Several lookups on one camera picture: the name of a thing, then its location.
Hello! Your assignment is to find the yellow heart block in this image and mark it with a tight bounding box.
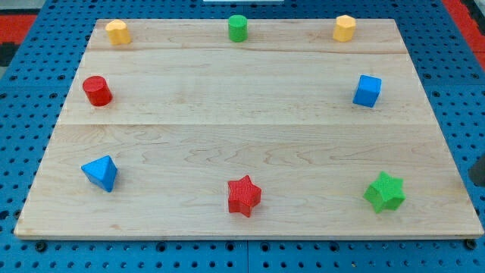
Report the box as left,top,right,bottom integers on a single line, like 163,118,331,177
105,19,131,46

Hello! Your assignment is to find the blue triangle block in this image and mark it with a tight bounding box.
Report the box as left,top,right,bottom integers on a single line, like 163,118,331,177
81,155,117,193

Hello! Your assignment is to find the light wooden board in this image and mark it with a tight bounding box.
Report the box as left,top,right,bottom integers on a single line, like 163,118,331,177
14,19,483,240

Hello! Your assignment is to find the blue cube block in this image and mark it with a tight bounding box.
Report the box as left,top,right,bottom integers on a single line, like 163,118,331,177
352,74,382,108

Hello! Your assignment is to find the red star block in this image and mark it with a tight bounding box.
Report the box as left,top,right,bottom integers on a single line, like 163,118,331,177
227,175,262,218

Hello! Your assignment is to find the green cylinder block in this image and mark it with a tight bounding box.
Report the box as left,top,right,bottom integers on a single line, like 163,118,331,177
227,14,248,42

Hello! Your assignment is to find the red cylinder block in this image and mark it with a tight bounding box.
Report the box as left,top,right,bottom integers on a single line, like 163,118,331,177
82,75,113,106

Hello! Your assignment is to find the yellow hexagon block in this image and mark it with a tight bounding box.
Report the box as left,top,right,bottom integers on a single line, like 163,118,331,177
333,15,356,42

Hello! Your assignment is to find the dark robot pusher tip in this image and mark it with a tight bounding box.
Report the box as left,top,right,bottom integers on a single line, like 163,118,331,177
468,155,485,187

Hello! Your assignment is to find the green star block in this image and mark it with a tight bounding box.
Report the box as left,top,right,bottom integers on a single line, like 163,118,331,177
363,171,406,213

